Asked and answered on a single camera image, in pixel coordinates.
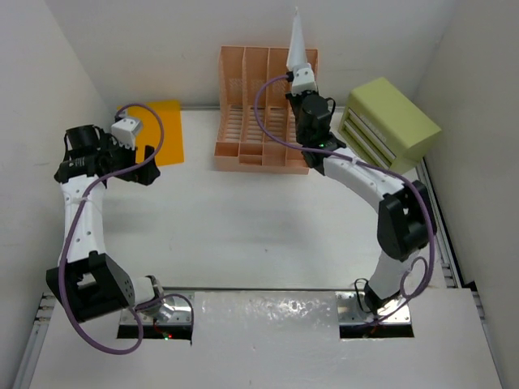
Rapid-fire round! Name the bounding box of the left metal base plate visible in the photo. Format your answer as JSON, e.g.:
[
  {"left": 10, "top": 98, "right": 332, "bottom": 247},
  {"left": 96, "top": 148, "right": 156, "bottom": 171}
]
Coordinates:
[{"left": 137, "top": 292, "right": 195, "bottom": 327}]

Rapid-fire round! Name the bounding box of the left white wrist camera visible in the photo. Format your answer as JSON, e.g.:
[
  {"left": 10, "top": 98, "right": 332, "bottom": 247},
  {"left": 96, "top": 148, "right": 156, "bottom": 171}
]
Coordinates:
[{"left": 110, "top": 117, "right": 143, "bottom": 150}]

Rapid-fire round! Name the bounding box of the yellow folder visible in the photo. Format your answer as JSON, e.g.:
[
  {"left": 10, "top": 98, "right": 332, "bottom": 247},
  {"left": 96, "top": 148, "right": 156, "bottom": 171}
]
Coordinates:
[{"left": 121, "top": 100, "right": 184, "bottom": 167}]

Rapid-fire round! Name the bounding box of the green drawer cabinet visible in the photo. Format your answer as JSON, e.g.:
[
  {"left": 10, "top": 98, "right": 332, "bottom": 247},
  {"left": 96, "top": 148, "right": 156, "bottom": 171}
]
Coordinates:
[{"left": 338, "top": 77, "right": 441, "bottom": 174}]

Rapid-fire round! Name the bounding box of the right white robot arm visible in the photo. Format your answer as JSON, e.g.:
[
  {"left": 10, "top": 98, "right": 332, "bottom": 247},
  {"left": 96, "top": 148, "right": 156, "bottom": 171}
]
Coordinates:
[{"left": 285, "top": 92, "right": 437, "bottom": 313}]

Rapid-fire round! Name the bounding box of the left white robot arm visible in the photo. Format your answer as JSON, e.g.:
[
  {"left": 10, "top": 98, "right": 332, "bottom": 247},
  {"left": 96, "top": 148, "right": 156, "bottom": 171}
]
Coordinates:
[{"left": 54, "top": 118, "right": 160, "bottom": 323}]

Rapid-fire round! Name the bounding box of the pink desktop file organizer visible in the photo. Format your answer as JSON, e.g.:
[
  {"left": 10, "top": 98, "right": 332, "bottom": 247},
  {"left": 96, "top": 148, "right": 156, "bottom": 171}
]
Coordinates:
[{"left": 214, "top": 45, "right": 309, "bottom": 175}]

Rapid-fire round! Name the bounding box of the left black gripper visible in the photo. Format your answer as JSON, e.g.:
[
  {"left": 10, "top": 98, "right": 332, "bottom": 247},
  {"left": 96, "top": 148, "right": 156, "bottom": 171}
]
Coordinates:
[{"left": 98, "top": 134, "right": 158, "bottom": 186}]

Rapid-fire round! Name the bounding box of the metal base plate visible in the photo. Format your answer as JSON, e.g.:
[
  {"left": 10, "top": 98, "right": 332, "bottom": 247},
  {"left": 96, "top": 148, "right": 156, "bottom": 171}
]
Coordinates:
[
  {"left": 137, "top": 292, "right": 195, "bottom": 327},
  {"left": 336, "top": 289, "right": 412, "bottom": 326}
]

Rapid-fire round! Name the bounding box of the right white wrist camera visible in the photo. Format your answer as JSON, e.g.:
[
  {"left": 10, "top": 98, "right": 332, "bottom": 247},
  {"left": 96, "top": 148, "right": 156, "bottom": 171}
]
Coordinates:
[{"left": 290, "top": 63, "right": 318, "bottom": 96}]

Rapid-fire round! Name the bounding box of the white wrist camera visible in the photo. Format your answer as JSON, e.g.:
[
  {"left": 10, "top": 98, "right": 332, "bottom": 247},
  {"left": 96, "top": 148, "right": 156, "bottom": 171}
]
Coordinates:
[
  {"left": 290, "top": 63, "right": 318, "bottom": 96},
  {"left": 110, "top": 117, "right": 143, "bottom": 150}
]

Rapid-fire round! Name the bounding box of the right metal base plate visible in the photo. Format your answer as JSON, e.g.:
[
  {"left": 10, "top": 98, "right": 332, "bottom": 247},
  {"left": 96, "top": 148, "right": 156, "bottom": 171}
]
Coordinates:
[{"left": 336, "top": 289, "right": 412, "bottom": 326}]

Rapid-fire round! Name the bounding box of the clear mesh document pouch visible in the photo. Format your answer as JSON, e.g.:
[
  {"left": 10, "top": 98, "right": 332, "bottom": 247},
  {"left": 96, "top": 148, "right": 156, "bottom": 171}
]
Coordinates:
[{"left": 286, "top": 7, "right": 307, "bottom": 71}]

